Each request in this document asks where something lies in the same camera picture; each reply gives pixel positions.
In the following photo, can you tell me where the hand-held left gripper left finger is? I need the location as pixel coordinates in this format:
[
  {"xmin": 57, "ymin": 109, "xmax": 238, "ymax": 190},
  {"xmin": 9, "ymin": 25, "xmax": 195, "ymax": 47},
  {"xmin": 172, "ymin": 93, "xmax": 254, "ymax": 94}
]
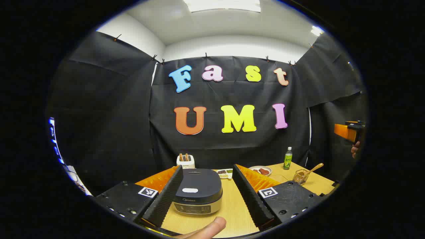
[{"xmin": 95, "ymin": 165, "xmax": 184, "ymax": 229}]

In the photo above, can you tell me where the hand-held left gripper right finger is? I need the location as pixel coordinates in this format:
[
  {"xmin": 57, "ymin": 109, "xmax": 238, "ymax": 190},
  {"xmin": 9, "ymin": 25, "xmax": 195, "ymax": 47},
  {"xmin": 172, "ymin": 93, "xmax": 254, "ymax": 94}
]
[{"xmin": 232, "ymin": 164, "xmax": 324, "ymax": 231}]

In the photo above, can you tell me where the dark grey rice cooker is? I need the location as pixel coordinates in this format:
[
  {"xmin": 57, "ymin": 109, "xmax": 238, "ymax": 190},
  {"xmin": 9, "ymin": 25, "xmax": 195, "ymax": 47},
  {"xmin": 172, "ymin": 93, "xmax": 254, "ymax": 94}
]
[{"xmin": 172, "ymin": 168, "xmax": 223, "ymax": 215}]

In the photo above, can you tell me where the white round plate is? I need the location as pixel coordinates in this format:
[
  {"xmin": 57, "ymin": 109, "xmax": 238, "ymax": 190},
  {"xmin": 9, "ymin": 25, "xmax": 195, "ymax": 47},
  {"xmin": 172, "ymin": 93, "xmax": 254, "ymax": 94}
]
[{"xmin": 248, "ymin": 166, "xmax": 273, "ymax": 177}]

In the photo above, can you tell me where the white toaster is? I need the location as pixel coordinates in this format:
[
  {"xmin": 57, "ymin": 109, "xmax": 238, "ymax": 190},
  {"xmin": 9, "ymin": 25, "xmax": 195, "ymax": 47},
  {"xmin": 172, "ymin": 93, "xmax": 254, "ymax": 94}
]
[{"xmin": 176, "ymin": 156, "xmax": 196, "ymax": 169}]

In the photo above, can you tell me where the green drink bottle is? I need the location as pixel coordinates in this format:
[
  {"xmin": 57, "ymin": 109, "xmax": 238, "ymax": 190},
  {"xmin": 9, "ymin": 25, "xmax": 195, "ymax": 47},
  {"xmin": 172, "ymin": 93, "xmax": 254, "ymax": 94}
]
[{"xmin": 283, "ymin": 147, "xmax": 293, "ymax": 170}]

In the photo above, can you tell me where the black backdrop cloth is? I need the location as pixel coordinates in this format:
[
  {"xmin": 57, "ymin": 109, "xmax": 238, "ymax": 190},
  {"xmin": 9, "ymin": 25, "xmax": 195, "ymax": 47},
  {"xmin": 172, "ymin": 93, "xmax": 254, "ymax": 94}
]
[{"xmin": 46, "ymin": 32, "xmax": 369, "ymax": 196}]

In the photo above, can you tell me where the ceiling light panel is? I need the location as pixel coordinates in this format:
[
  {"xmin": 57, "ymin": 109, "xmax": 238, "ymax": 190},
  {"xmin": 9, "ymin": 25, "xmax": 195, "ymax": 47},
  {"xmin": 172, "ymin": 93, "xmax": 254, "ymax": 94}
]
[{"xmin": 183, "ymin": 0, "xmax": 262, "ymax": 13}]

